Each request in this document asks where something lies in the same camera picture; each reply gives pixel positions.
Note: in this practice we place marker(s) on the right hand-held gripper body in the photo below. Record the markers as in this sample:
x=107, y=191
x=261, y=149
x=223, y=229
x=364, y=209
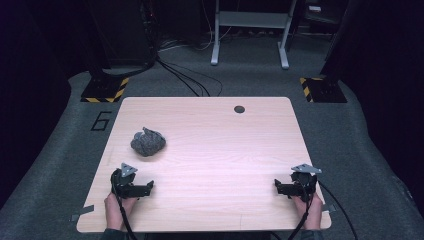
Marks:
x=303, y=185

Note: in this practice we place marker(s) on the black yellow striped base plate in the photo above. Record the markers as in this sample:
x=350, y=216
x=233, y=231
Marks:
x=104, y=90
x=325, y=90

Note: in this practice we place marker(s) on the person's left hand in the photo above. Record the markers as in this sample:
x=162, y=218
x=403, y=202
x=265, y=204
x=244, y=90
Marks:
x=113, y=210

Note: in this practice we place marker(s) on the grey speckled cloth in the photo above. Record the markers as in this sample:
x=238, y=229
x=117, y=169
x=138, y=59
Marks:
x=147, y=144

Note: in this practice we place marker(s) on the grey tape strip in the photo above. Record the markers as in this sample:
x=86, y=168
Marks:
x=82, y=212
x=329, y=208

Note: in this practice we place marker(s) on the black round table grommet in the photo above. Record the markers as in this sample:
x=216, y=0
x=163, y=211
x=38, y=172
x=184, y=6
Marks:
x=239, y=109

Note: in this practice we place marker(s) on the person's right hand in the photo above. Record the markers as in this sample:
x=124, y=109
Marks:
x=315, y=213

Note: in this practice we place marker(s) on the white metal stand frame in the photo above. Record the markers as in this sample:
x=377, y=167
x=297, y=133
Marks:
x=250, y=19

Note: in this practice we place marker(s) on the black curtain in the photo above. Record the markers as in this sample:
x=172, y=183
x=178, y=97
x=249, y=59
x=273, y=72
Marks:
x=30, y=83
x=386, y=83

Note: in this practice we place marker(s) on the dark equipment cabinet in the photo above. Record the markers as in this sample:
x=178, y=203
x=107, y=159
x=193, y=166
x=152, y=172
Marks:
x=123, y=30

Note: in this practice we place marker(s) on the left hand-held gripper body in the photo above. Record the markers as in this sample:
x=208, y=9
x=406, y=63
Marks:
x=126, y=186

